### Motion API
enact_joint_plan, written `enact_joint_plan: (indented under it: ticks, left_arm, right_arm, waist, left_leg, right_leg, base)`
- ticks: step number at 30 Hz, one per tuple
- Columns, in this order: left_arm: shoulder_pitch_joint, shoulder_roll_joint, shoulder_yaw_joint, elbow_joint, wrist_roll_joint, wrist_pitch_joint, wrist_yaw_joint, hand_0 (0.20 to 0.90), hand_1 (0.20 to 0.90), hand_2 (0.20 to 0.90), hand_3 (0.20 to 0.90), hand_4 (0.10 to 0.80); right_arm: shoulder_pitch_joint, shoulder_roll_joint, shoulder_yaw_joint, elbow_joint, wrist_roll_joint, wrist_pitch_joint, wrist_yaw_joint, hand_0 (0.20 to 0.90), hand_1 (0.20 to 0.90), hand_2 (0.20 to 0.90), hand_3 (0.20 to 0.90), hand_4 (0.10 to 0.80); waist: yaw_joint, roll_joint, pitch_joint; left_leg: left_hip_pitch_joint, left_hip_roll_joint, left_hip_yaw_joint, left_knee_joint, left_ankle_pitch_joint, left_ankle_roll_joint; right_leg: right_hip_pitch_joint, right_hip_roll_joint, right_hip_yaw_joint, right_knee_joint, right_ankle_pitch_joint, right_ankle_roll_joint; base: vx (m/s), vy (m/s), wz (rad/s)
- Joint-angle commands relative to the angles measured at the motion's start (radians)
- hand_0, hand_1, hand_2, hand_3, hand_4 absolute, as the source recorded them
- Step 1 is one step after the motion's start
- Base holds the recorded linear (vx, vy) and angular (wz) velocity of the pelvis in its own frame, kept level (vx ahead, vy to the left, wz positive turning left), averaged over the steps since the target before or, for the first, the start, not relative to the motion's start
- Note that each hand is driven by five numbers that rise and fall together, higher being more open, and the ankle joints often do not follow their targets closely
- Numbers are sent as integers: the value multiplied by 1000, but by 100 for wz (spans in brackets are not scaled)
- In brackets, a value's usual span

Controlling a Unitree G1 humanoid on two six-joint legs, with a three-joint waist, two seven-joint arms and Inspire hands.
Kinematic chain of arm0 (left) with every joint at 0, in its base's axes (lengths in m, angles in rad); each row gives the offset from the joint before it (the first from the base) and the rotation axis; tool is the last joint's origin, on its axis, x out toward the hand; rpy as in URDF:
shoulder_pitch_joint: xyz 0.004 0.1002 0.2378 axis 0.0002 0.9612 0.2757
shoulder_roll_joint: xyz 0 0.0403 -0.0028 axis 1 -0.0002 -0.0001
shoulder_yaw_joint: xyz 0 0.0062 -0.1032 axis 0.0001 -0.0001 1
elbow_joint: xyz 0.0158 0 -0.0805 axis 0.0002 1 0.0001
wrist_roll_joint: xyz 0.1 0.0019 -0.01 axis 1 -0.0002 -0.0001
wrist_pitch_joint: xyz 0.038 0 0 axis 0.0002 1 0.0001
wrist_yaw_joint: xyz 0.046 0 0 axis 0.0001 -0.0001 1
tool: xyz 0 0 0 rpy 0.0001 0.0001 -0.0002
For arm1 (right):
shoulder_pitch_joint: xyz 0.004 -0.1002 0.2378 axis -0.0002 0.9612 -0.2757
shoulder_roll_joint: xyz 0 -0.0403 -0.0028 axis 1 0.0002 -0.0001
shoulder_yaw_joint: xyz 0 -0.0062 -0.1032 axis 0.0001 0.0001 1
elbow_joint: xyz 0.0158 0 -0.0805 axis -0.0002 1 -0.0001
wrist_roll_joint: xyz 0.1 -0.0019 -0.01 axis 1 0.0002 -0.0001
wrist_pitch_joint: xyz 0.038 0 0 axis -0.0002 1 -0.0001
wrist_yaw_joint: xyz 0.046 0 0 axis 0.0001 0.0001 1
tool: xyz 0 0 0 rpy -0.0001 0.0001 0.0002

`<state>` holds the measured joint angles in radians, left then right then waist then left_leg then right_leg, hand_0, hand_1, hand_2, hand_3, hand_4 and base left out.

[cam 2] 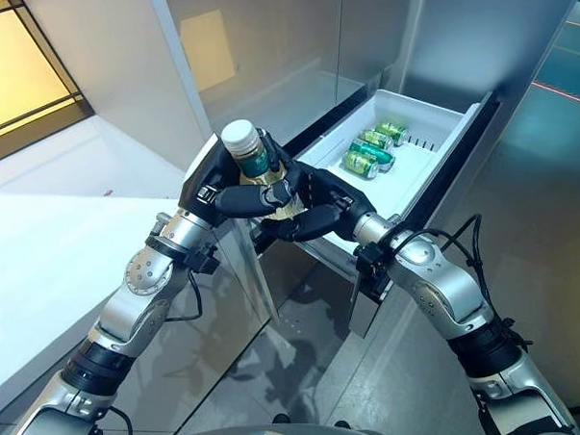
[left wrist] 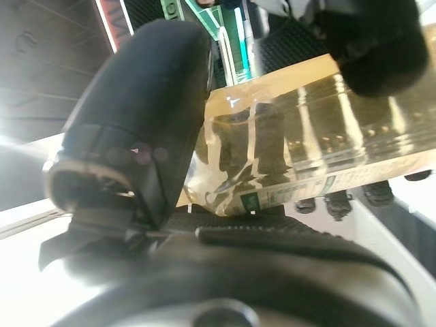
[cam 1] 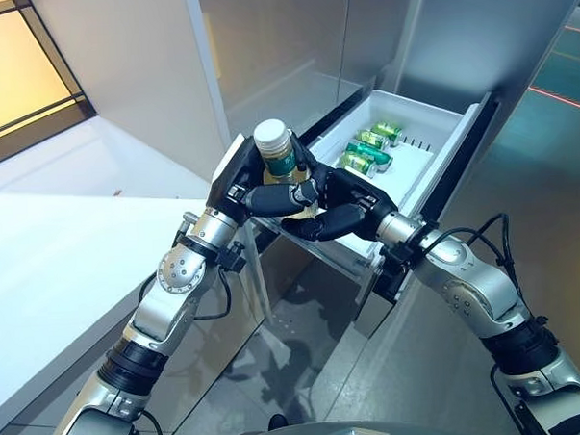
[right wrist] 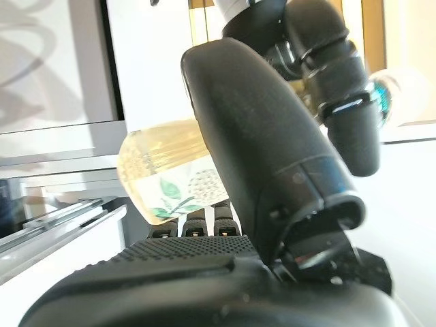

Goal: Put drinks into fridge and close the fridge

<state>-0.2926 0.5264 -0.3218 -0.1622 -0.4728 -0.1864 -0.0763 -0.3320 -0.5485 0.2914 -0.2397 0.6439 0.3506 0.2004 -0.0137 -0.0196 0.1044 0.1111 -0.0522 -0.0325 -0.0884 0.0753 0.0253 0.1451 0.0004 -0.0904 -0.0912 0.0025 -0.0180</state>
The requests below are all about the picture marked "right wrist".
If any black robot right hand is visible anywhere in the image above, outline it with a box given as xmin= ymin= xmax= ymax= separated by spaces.
xmin=18 ymin=37 xmax=409 ymax=327

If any tall white cabinet panel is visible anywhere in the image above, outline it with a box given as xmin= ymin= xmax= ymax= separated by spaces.
xmin=102 ymin=0 xmax=197 ymax=132

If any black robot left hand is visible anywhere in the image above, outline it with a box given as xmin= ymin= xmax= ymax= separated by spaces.
xmin=221 ymin=0 xmax=382 ymax=177

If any white kitchen counter cabinet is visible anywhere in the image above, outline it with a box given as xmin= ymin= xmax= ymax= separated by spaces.
xmin=354 ymin=121 xmax=436 ymax=327

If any tea bottle with white cap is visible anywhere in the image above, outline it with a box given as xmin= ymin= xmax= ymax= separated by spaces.
xmin=116 ymin=66 xmax=430 ymax=225

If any stainless steel fridge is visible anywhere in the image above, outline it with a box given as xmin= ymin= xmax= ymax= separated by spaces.
xmin=0 ymin=0 xmax=125 ymax=164

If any white fridge drawer, dark front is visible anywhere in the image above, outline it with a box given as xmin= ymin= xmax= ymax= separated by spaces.
xmin=0 ymin=176 xmax=129 ymax=283

